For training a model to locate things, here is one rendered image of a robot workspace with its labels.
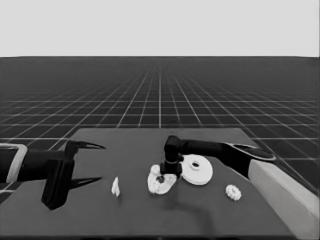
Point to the small white T-shaped piece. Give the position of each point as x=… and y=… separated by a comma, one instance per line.
x=115, y=188

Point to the large thick white disc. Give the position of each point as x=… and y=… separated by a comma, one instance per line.
x=203, y=173

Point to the white round carrier with pins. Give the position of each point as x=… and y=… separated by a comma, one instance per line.
x=169, y=184

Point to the small white toothed gear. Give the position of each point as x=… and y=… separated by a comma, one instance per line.
x=230, y=195

